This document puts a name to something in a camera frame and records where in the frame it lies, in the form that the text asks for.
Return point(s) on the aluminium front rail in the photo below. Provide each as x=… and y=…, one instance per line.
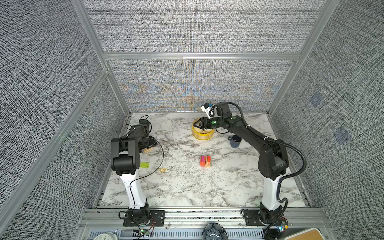
x=198, y=217

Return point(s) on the patterned natural wood block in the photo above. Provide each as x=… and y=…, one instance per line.
x=163, y=170

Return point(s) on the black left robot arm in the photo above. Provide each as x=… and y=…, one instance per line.
x=125, y=162

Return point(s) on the plain natural wood block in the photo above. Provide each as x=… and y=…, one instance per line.
x=208, y=162

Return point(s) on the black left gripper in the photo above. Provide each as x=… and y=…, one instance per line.
x=152, y=142

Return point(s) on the yellow bamboo steamer basket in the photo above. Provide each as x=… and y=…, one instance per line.
x=202, y=135

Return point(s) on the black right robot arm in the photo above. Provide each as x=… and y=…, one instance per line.
x=273, y=156

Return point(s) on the long natural wood block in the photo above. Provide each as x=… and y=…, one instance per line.
x=146, y=150

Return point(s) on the black round knob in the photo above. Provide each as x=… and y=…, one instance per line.
x=214, y=231

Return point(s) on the wooden board corner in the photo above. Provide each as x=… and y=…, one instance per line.
x=308, y=234

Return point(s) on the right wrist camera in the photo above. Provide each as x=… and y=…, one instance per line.
x=209, y=109

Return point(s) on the dark blue mug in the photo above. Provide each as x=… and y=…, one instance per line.
x=235, y=141

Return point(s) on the white clock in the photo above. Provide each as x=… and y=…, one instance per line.
x=106, y=236

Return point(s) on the orange wood block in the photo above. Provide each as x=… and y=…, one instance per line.
x=203, y=161

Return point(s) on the green wood block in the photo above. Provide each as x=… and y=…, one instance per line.
x=144, y=165

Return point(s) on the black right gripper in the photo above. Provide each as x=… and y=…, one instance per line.
x=201, y=122

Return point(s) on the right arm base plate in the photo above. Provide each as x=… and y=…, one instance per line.
x=252, y=217

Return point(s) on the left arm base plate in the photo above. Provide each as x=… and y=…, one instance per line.
x=144, y=218

